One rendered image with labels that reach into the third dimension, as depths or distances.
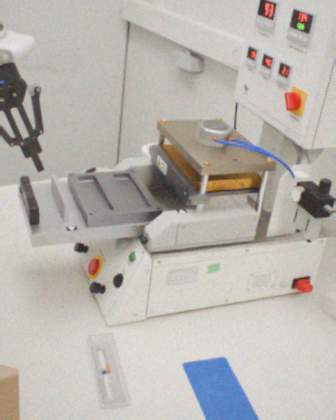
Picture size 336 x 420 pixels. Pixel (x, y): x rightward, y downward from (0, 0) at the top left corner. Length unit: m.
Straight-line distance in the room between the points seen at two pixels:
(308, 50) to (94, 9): 1.60
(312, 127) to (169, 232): 0.37
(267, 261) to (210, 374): 0.30
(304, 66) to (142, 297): 0.60
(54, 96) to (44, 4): 0.42
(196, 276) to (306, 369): 0.30
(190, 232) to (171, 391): 0.32
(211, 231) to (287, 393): 0.36
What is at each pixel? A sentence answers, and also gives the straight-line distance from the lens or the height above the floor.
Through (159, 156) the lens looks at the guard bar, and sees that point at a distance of 1.26.
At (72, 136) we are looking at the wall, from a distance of 2.73.
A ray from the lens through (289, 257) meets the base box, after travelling 1.29.
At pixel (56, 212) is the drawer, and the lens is 1.14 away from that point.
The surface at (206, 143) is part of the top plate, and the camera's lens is 1.19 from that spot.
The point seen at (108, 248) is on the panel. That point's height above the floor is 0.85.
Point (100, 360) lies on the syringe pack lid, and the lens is 1.08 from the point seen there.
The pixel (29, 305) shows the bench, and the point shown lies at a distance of 1.24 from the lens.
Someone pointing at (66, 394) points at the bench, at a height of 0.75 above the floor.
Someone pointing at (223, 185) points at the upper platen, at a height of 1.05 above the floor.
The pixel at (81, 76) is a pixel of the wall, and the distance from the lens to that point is 2.65.
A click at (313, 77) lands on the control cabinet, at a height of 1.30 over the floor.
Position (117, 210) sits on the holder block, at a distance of 1.11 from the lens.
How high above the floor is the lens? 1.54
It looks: 27 degrees down
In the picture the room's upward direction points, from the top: 8 degrees clockwise
